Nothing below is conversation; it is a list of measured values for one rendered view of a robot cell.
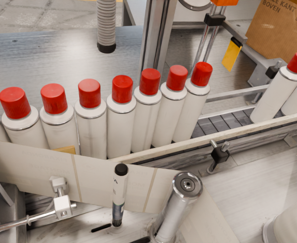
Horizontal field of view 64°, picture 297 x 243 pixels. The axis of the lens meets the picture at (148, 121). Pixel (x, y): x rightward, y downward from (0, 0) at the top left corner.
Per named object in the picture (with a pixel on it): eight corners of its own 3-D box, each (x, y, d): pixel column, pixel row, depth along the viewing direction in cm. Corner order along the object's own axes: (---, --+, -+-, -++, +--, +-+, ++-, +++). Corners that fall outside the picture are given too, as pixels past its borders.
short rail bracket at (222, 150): (207, 178, 57) (226, 149, 48) (201, 168, 59) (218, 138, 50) (219, 175, 58) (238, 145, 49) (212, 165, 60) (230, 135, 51)
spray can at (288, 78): (257, 129, 63) (304, 64, 48) (245, 115, 66) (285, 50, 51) (272, 125, 65) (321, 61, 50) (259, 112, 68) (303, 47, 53)
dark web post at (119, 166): (113, 229, 42) (116, 175, 28) (110, 219, 43) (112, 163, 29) (122, 225, 43) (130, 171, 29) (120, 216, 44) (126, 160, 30)
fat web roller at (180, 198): (154, 251, 40) (179, 207, 27) (145, 225, 43) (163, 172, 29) (178, 242, 42) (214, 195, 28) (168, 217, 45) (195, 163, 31)
